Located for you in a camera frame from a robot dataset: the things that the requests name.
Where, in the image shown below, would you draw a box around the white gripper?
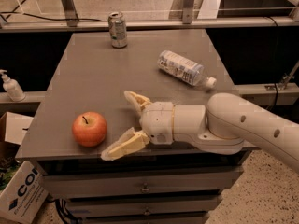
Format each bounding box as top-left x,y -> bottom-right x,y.
101,91 -> 174,161

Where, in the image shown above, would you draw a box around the red apple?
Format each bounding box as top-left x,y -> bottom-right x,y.
72,111 -> 107,147

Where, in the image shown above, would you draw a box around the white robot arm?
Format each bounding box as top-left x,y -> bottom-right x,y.
101,91 -> 299,172

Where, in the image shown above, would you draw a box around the clear plastic water bottle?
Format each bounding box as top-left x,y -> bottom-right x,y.
157,50 -> 217,90

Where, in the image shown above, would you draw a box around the white pump dispenser bottle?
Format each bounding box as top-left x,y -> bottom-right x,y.
0,69 -> 25,102

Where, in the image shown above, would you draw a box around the grey drawer cabinet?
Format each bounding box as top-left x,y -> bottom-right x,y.
17,29 -> 250,224

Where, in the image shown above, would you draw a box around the silver soda can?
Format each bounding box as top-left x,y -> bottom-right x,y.
107,12 -> 128,49

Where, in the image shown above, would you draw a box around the open brown cardboard box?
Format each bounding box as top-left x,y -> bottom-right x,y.
0,112 -> 33,159

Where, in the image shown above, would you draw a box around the white printed cardboard box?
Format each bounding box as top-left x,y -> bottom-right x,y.
0,161 -> 48,224

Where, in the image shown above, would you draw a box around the black cables under cabinet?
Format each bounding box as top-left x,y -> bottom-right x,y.
54,199 -> 82,224

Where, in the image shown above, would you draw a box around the metal railing frame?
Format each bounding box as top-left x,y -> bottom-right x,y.
0,0 -> 299,32

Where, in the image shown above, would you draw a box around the black cable on floor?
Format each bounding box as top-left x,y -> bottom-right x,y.
0,0 -> 102,23

